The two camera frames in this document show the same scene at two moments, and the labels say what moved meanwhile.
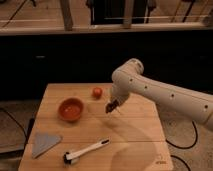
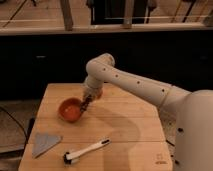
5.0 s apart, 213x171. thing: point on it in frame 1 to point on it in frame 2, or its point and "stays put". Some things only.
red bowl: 70,109 stays put
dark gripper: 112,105 to 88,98
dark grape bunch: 110,106 to 83,106
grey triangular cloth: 43,142 stays put
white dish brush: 73,157 stays put
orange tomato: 97,92 stays put
